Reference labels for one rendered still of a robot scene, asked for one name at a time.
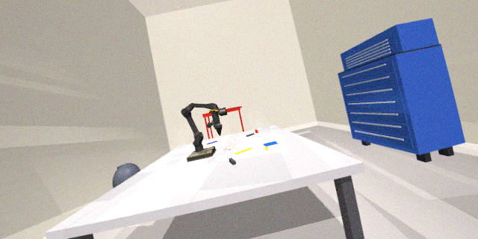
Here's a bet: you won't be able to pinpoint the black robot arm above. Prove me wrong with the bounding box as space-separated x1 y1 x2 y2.
181 103 227 152

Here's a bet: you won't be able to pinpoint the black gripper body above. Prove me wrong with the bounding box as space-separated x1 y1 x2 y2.
212 117 223 128

